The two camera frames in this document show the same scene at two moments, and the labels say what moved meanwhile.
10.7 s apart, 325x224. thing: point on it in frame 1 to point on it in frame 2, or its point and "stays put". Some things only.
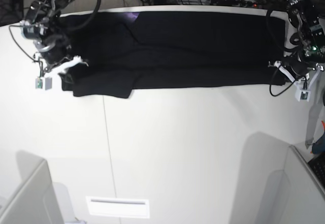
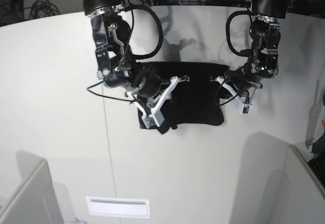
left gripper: x=53 y=48 to x=149 y=83
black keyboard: x=318 y=163 stays put
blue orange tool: x=319 y=147 stays put
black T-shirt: x=119 y=52 to x=202 y=100
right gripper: x=297 y=67 to x=244 y=78
